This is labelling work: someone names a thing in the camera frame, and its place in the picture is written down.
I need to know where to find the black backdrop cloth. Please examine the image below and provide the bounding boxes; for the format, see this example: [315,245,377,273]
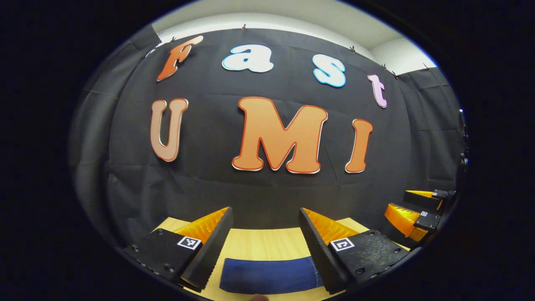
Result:
[69,25,466,251]

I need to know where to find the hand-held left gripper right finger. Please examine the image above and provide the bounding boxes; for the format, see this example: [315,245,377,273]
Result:
[298,208,410,294]

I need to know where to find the blue jeans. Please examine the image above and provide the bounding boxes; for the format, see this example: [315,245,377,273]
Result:
[219,256,324,295]

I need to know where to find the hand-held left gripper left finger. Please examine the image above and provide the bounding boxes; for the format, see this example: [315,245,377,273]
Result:
[123,206,234,292]

